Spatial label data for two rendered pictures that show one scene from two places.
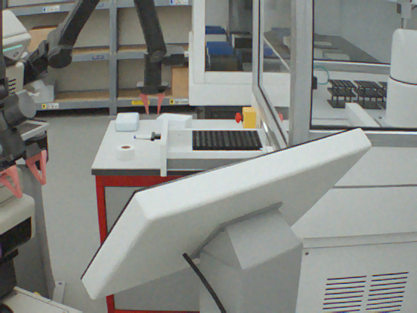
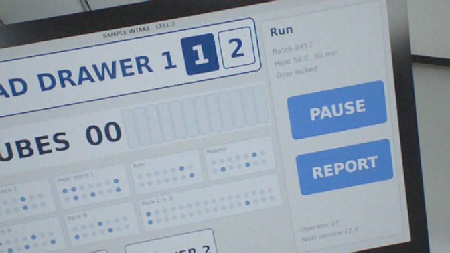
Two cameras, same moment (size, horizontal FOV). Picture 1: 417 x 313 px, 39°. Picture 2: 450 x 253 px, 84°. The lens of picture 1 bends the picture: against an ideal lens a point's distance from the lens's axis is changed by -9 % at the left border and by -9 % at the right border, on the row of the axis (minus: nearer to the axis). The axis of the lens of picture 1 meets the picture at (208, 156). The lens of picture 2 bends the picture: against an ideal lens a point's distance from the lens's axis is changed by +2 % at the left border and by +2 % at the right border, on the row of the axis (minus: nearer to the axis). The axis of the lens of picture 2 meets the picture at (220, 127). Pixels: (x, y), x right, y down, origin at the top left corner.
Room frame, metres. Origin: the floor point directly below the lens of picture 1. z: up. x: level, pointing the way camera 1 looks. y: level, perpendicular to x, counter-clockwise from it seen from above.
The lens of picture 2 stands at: (1.12, 0.11, 1.28)
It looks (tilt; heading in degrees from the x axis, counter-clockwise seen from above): 47 degrees down; 219
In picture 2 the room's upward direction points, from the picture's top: 9 degrees counter-clockwise
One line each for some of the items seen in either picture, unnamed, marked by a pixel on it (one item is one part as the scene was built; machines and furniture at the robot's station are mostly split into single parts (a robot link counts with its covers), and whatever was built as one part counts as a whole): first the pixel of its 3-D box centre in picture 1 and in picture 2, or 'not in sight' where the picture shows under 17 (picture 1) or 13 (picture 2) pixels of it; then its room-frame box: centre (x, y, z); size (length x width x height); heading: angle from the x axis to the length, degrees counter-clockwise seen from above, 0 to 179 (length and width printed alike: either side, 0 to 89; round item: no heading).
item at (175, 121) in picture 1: (174, 122); not in sight; (2.57, 0.14, 0.79); 0.13 x 0.09 x 0.05; 72
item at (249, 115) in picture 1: (248, 118); not in sight; (2.33, -0.15, 0.88); 0.07 x 0.05 x 0.07; 2
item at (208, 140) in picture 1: (225, 147); not in sight; (2.00, -0.06, 0.87); 0.22 x 0.18 x 0.06; 92
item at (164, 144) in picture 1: (164, 145); not in sight; (1.99, 0.14, 0.87); 0.29 x 0.02 x 0.11; 2
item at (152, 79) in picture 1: (152, 77); not in sight; (1.97, 0.18, 1.11); 0.10 x 0.07 x 0.07; 92
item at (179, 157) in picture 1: (228, 148); not in sight; (2.00, -0.07, 0.86); 0.40 x 0.26 x 0.06; 92
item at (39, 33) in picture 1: (50, 40); not in sight; (5.70, 1.53, 0.72); 0.41 x 0.32 x 0.28; 96
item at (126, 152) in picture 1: (126, 152); not in sight; (2.20, 0.30, 0.78); 0.07 x 0.07 x 0.04
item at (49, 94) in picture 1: (36, 91); not in sight; (5.68, 1.68, 0.22); 0.40 x 0.30 x 0.17; 96
